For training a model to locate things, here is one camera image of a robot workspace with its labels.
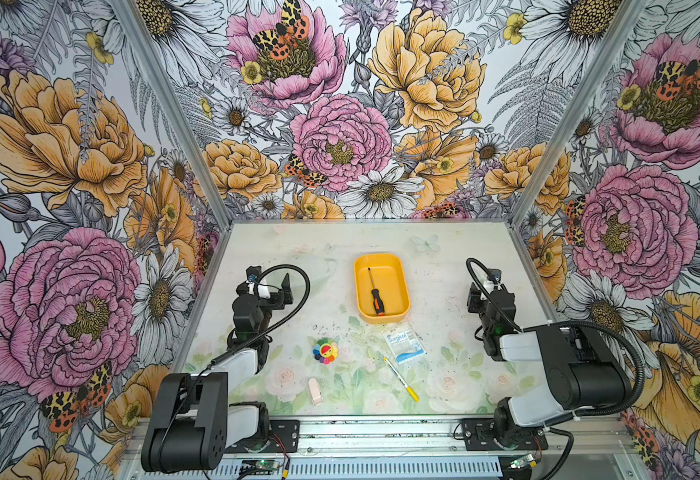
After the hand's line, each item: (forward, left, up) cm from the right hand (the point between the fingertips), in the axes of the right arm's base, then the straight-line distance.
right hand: (481, 291), depth 94 cm
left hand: (0, +63, +8) cm, 63 cm away
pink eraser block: (-27, +50, -2) cm, 57 cm away
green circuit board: (-42, +61, -5) cm, 74 cm away
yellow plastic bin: (+10, +27, -6) cm, 30 cm away
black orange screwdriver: (-1, +32, -4) cm, 32 cm away
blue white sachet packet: (-14, +25, -6) cm, 29 cm away
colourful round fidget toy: (-16, +48, -5) cm, 51 cm away
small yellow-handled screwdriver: (-27, +25, -6) cm, 37 cm away
